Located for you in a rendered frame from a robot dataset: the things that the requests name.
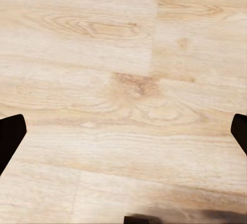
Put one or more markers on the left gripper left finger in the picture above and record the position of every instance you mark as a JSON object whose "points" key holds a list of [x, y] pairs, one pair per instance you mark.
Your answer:
{"points": [[12, 131]]}

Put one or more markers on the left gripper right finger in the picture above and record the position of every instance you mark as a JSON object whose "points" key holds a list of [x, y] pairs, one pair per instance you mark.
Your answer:
{"points": [[239, 130]]}

